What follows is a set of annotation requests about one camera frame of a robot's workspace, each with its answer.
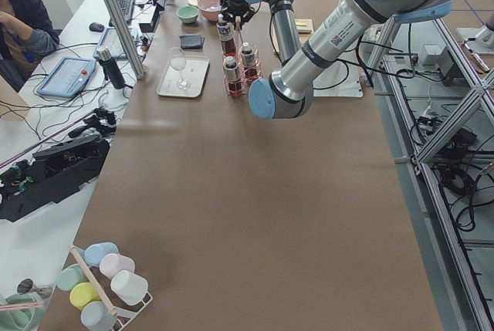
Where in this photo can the black keyboard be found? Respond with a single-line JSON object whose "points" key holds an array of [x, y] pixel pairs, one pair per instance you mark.
{"points": [[127, 8]]}

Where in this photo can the black thermos bottle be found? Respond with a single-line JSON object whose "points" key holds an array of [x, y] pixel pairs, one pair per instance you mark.
{"points": [[110, 68]]}

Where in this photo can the cream rabbit tray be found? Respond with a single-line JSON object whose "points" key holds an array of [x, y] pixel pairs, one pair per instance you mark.
{"points": [[196, 71]]}

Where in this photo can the blue teach pendant tablet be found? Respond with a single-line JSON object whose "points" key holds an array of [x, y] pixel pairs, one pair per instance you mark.
{"points": [[68, 78]]}

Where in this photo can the clear wine glass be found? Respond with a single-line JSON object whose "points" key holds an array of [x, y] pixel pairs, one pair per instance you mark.
{"points": [[178, 62]]}

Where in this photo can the seated person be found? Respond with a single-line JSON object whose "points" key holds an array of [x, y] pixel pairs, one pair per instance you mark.
{"points": [[27, 36]]}

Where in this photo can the black computer mouse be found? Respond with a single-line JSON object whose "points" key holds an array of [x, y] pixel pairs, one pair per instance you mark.
{"points": [[96, 27]]}

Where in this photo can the rack of pastel cups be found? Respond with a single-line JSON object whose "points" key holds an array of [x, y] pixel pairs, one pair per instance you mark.
{"points": [[103, 285]]}

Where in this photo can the steel jigger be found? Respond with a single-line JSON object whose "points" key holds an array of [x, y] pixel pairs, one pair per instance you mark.
{"points": [[27, 286]]}

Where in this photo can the copper wire bottle basket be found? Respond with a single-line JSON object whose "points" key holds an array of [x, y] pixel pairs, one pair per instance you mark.
{"points": [[238, 43]]}

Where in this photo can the tea bottle white cap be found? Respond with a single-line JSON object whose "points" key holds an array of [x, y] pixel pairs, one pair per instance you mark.
{"points": [[226, 36]]}

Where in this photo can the mint green bowl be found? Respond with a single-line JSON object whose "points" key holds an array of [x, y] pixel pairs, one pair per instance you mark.
{"points": [[188, 14]]}

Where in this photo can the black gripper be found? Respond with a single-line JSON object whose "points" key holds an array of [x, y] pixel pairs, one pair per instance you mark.
{"points": [[234, 4]]}

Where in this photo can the black electronics frame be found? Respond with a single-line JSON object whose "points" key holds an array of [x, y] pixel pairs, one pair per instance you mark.
{"points": [[57, 172]]}

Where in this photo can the pink bowl with ice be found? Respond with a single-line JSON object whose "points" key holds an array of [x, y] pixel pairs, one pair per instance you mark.
{"points": [[210, 9]]}

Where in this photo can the grey folded cloth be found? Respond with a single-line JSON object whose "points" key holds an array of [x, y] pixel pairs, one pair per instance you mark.
{"points": [[192, 42]]}

